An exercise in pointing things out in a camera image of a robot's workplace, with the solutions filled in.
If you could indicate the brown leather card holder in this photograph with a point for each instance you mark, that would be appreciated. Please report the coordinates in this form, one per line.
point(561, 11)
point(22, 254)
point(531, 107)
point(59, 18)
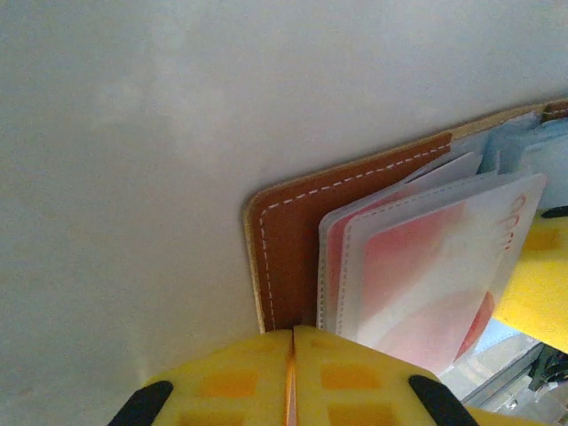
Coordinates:
point(288, 248)

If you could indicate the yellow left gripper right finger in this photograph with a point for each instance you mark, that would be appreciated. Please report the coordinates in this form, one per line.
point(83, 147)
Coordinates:
point(355, 386)

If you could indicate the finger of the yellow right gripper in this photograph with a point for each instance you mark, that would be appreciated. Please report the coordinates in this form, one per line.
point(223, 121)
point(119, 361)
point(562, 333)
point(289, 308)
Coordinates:
point(541, 288)

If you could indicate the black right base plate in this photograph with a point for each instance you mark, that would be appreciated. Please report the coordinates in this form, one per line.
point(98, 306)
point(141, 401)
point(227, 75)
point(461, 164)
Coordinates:
point(550, 368)

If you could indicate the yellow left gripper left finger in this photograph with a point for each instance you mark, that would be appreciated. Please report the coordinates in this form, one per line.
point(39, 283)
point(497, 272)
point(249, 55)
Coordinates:
point(222, 381)

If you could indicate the long aluminium base rail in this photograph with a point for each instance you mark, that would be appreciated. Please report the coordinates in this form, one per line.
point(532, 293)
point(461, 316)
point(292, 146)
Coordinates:
point(501, 377)

